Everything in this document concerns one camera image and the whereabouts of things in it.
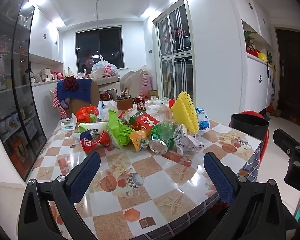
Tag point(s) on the dark window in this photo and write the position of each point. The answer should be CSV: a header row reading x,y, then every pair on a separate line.
x,y
100,42

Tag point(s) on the yellow helmet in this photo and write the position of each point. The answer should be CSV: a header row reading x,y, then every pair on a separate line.
x,y
262,56

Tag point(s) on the large white plastic bag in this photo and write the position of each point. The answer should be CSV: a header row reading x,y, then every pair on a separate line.
x,y
102,68

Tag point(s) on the hanging ceiling rod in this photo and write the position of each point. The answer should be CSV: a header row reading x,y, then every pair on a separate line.
x,y
97,7

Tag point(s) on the glass display cabinet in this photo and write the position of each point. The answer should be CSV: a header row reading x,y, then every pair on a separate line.
x,y
12,92

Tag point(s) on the white countertop appliance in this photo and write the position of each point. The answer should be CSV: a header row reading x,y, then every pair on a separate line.
x,y
45,74

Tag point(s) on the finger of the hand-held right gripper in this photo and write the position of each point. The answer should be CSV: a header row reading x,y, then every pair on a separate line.
x,y
281,136

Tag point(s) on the dark entrance door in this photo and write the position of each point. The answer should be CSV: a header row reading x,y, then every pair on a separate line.
x,y
290,80

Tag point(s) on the red milk carton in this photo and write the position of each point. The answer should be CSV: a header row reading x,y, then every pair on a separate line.
x,y
145,121

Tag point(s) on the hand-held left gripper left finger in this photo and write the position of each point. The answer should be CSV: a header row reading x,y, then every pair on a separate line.
x,y
83,177

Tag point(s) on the red cartoon drink can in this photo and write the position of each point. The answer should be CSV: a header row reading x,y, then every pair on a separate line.
x,y
140,103

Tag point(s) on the cellophane gift bag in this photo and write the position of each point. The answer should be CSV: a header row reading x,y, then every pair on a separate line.
x,y
146,69

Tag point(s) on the white shoe cabinet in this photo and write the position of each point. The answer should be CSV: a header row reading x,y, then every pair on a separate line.
x,y
257,85

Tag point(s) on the pink plastic stools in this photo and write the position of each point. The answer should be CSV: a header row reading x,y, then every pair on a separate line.
x,y
146,82

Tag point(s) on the green plastic cup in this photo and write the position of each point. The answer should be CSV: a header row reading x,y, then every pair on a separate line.
x,y
92,117

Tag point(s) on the brown chair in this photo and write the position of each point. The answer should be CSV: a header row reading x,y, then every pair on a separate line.
x,y
80,103

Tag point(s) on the crushed red cola can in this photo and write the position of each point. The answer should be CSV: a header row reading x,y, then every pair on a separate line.
x,y
90,145

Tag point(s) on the white counter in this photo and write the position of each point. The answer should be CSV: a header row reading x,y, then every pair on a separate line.
x,y
42,92

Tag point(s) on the brown lidded container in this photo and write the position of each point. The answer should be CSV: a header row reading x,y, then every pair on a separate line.
x,y
124,103

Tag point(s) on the small cardboard box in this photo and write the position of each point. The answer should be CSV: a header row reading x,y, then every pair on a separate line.
x,y
153,94

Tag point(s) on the blue cloth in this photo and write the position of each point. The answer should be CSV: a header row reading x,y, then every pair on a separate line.
x,y
82,90

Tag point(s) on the crushed green can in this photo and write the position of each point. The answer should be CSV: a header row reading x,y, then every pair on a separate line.
x,y
162,132

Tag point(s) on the checkered plastic tablecloth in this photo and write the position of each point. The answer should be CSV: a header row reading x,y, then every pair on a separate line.
x,y
150,195

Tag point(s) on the black trash bin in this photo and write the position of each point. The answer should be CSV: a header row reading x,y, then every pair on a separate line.
x,y
250,127

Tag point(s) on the white paper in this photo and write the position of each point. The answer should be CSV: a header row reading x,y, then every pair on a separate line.
x,y
187,141

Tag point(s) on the white table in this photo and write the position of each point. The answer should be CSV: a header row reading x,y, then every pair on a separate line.
x,y
107,81

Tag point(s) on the green plastic bag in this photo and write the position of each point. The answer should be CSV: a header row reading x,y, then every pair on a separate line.
x,y
117,130

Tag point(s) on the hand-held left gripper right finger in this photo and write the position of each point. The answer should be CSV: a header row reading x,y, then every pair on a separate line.
x,y
220,180

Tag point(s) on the dark red fabric flowers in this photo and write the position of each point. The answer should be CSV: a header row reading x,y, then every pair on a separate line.
x,y
70,83

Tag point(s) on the clear plastic bag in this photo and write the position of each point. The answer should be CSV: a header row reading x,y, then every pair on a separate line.
x,y
107,107

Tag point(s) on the pink round balloon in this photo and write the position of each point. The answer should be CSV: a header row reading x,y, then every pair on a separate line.
x,y
88,62

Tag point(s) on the yellow foam net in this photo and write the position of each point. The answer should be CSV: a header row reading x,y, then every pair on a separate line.
x,y
186,110

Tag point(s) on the red checkered cloth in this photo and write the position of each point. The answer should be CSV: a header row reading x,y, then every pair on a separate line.
x,y
56,100

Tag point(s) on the blue white plastic bag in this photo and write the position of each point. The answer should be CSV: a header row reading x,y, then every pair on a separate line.
x,y
202,122

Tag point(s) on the red plastic stool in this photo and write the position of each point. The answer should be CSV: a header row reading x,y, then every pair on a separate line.
x,y
265,145

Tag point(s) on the orange plastic bag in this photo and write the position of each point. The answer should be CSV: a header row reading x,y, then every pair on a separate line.
x,y
85,113

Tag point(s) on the orange snack packet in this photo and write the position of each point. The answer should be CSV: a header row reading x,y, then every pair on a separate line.
x,y
140,140

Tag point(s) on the beige chair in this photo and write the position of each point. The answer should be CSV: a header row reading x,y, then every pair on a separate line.
x,y
126,80
137,80

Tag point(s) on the potted plant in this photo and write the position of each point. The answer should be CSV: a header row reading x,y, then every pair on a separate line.
x,y
250,36

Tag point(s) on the small red packet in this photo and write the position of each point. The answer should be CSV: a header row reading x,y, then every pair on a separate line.
x,y
172,103

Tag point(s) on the white wall cabinet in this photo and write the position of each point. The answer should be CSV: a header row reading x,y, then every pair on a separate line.
x,y
255,12

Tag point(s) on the blue white paper box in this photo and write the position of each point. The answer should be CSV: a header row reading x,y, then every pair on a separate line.
x,y
67,125

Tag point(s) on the green white plastic bottle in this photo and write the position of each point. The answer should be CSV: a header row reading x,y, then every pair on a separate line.
x,y
90,126

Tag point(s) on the sliding glass door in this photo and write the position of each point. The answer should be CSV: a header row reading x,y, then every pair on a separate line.
x,y
175,55

